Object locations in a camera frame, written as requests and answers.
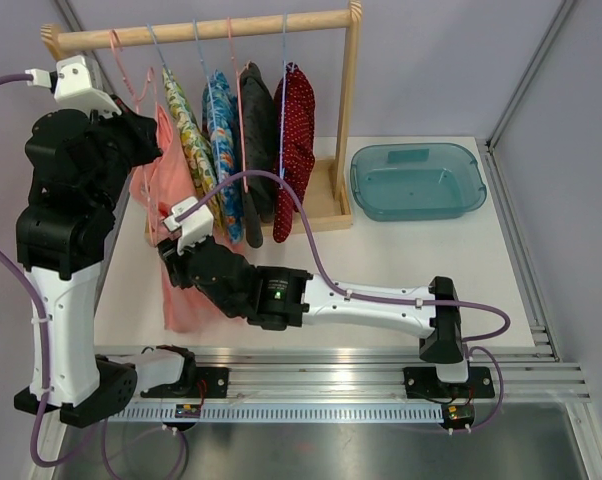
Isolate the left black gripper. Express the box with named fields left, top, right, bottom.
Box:
left=80, top=93, right=163, bottom=213

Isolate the pink wire hanger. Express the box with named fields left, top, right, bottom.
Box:
left=109, top=28, right=170, bottom=246

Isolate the pink pleated skirt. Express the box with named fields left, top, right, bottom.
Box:
left=129, top=105, right=219, bottom=333

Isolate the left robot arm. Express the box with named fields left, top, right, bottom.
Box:
left=14, top=107, right=211, bottom=428

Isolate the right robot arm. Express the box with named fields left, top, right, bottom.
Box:
left=157, top=237, right=495, bottom=403

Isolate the yellow lemon print skirt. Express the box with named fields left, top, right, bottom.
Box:
left=160, top=67, right=222, bottom=206

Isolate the blue floral skirt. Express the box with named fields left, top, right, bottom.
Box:
left=202, top=70, right=244, bottom=245

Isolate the blue hanger under floral skirt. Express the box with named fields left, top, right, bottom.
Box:
left=192, top=19, right=234, bottom=183

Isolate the blue hanger under lemon skirt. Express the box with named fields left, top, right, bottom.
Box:
left=147, top=23, right=222, bottom=191

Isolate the dark grey dotted skirt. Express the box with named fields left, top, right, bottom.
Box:
left=239, top=62, right=279, bottom=248

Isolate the red dotted skirt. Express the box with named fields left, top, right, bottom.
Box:
left=272, top=67, right=316, bottom=245

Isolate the wooden clothes rack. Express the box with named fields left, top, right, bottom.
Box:
left=39, top=0, right=365, bottom=249

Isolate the teal plastic tub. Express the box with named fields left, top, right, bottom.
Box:
left=350, top=142, right=487, bottom=222

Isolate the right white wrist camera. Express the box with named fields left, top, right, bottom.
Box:
left=163, top=196, right=214, bottom=256

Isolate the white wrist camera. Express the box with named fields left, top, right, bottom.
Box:
left=25, top=55, right=122, bottom=118
left=163, top=196, right=214, bottom=256

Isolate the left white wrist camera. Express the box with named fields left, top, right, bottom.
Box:
left=25, top=55, right=122, bottom=118

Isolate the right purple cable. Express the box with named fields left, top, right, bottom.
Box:
left=175, top=169, right=512, bottom=434

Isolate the purple cable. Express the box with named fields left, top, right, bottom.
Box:
left=0, top=73, right=105, bottom=469
left=175, top=169, right=512, bottom=434

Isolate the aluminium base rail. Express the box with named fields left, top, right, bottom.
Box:
left=193, top=346, right=592, bottom=403

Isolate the left aluminium frame post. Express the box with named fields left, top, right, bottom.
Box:
left=53, top=0, right=107, bottom=56

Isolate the aluminium frame post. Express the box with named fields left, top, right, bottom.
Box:
left=53, top=0, right=107, bottom=56
left=485, top=0, right=579, bottom=154

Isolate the slotted grey cable duct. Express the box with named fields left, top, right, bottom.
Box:
left=111, top=402, right=443, bottom=424

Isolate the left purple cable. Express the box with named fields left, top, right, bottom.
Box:
left=0, top=73, right=105, bottom=469

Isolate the right aluminium frame post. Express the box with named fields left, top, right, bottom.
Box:
left=485, top=0, right=579, bottom=154

